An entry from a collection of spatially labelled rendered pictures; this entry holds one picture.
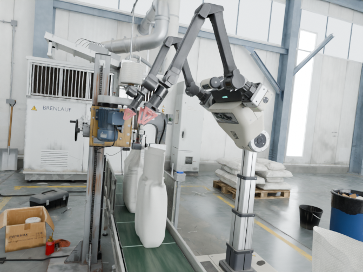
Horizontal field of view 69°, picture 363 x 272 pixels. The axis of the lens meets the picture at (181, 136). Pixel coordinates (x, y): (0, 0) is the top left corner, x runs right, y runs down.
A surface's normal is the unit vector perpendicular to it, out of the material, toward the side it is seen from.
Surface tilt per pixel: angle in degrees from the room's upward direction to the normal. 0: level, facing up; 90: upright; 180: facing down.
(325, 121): 90
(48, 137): 90
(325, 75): 90
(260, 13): 90
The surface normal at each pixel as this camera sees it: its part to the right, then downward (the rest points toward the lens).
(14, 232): 0.55, 0.11
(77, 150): 0.33, 0.09
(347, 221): -0.74, 0.03
